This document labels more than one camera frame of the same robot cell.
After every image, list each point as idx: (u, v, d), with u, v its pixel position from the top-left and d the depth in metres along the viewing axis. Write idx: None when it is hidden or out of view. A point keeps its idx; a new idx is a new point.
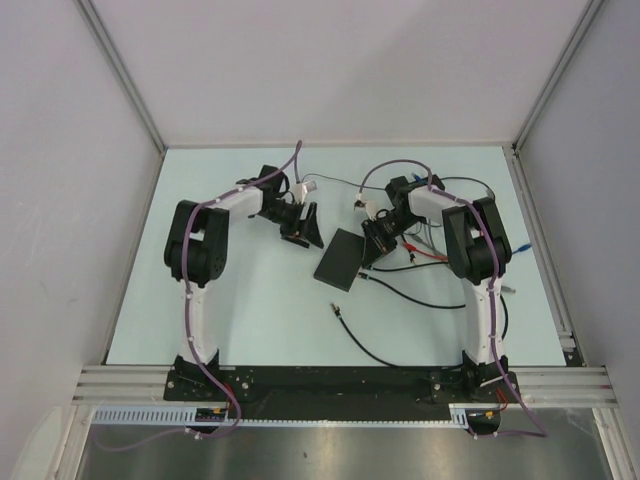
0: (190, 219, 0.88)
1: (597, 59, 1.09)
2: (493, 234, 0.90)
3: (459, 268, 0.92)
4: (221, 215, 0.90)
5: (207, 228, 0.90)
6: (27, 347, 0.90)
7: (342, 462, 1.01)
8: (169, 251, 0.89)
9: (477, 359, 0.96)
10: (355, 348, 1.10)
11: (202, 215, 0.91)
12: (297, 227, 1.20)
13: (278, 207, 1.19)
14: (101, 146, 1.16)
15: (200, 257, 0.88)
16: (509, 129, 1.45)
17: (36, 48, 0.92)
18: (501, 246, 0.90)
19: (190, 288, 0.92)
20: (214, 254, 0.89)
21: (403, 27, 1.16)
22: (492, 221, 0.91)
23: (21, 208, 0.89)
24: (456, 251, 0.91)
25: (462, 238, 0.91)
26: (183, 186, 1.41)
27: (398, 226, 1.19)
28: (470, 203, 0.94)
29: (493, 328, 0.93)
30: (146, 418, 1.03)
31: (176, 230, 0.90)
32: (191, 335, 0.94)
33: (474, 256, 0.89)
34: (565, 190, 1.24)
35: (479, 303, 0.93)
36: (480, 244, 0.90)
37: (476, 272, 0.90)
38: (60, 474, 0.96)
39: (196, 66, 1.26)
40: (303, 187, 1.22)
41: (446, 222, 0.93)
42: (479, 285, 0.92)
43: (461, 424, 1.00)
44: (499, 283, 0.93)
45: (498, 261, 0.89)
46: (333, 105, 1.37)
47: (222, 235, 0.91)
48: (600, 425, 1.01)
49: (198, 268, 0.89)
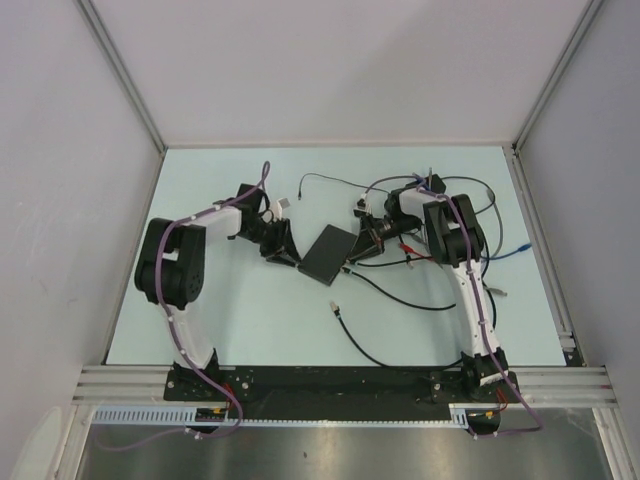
0: (164, 235, 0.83)
1: (598, 56, 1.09)
2: (467, 225, 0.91)
3: (436, 256, 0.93)
4: (197, 232, 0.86)
5: (182, 247, 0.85)
6: (27, 346, 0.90)
7: (343, 462, 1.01)
8: (140, 273, 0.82)
9: (472, 352, 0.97)
10: (354, 347, 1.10)
11: (175, 234, 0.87)
12: (280, 245, 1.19)
13: (257, 226, 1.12)
14: (101, 146, 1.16)
15: (175, 278, 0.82)
16: (509, 129, 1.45)
17: (37, 48, 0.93)
18: (475, 236, 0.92)
19: (171, 310, 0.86)
20: (189, 274, 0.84)
21: (403, 27, 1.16)
22: (466, 212, 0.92)
23: (21, 208, 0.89)
24: (433, 239, 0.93)
25: (438, 227, 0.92)
26: (184, 186, 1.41)
27: (395, 228, 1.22)
28: (449, 197, 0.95)
29: (481, 313, 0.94)
30: (145, 418, 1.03)
31: (147, 249, 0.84)
32: (183, 348, 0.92)
33: (450, 244, 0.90)
34: (566, 189, 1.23)
35: (462, 288, 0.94)
36: (455, 233, 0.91)
37: (453, 258, 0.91)
38: (60, 474, 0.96)
39: (196, 66, 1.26)
40: (279, 206, 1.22)
41: (424, 214, 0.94)
42: (458, 268, 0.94)
43: (461, 424, 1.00)
44: (476, 267, 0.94)
45: (472, 249, 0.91)
46: (333, 104, 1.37)
47: (198, 253, 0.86)
48: (600, 425, 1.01)
49: (173, 291, 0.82)
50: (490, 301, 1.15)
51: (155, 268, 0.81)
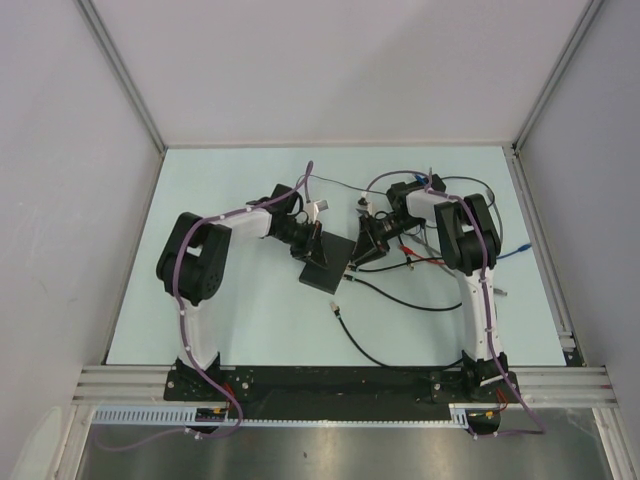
0: (189, 230, 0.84)
1: (600, 54, 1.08)
2: (482, 228, 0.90)
3: (450, 260, 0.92)
4: (222, 233, 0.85)
5: (206, 244, 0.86)
6: (27, 346, 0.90)
7: (343, 462, 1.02)
8: (162, 263, 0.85)
9: (475, 355, 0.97)
10: (354, 347, 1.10)
11: (202, 230, 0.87)
12: (309, 247, 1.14)
13: (287, 228, 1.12)
14: (101, 146, 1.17)
15: (194, 273, 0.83)
16: (509, 129, 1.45)
17: (37, 48, 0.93)
18: (491, 239, 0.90)
19: (184, 304, 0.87)
20: (208, 272, 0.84)
21: (403, 27, 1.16)
22: (481, 213, 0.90)
23: (21, 208, 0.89)
24: (447, 243, 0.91)
25: (452, 230, 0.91)
26: (183, 186, 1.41)
27: (396, 229, 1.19)
28: (462, 198, 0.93)
29: (489, 321, 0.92)
30: (145, 418, 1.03)
31: (173, 242, 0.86)
32: (188, 345, 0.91)
33: (465, 248, 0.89)
34: (566, 189, 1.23)
35: (472, 295, 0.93)
36: (470, 236, 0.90)
37: (467, 264, 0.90)
38: (60, 474, 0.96)
39: (196, 65, 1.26)
40: (316, 206, 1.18)
41: (437, 215, 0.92)
42: (471, 276, 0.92)
43: (461, 424, 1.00)
44: (489, 275, 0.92)
45: (488, 253, 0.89)
46: (333, 104, 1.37)
47: (221, 254, 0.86)
48: (601, 425, 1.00)
49: (189, 285, 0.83)
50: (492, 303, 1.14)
51: (175, 261, 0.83)
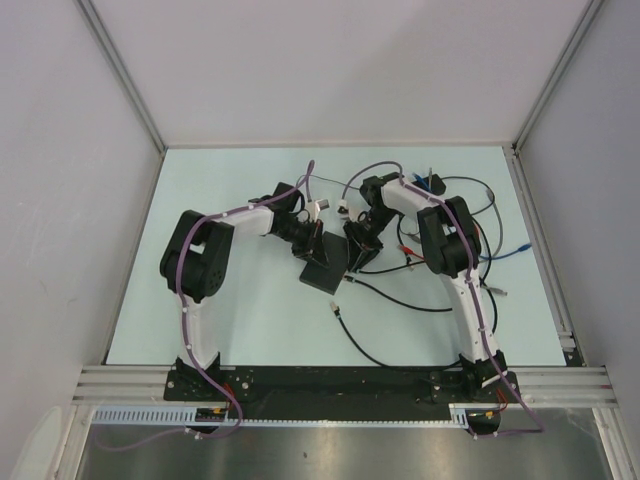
0: (192, 228, 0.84)
1: (600, 53, 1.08)
2: (465, 232, 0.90)
3: (434, 264, 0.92)
4: (224, 231, 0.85)
5: (208, 242, 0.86)
6: (26, 346, 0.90)
7: (343, 462, 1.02)
8: (165, 261, 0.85)
9: (472, 357, 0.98)
10: (353, 347, 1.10)
11: (204, 228, 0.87)
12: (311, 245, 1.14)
13: (289, 226, 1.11)
14: (101, 145, 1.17)
15: (197, 270, 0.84)
16: (509, 128, 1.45)
17: (37, 47, 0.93)
18: (473, 241, 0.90)
19: (187, 301, 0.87)
20: (211, 269, 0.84)
21: (403, 27, 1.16)
22: (463, 217, 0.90)
23: (21, 208, 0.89)
24: (431, 248, 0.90)
25: (435, 234, 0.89)
26: (184, 186, 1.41)
27: (376, 225, 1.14)
28: (443, 201, 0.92)
29: (482, 322, 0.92)
30: (145, 418, 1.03)
31: (175, 240, 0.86)
32: (189, 342, 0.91)
33: (449, 253, 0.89)
34: (566, 189, 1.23)
35: (461, 296, 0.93)
36: (453, 240, 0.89)
37: (451, 267, 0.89)
38: (60, 474, 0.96)
39: (197, 65, 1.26)
40: (316, 205, 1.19)
41: (419, 221, 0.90)
42: (457, 278, 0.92)
43: (461, 424, 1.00)
44: (475, 275, 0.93)
45: (471, 255, 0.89)
46: (334, 104, 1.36)
47: (223, 251, 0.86)
48: (601, 425, 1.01)
49: (192, 282, 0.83)
50: (493, 305, 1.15)
51: (178, 258, 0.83)
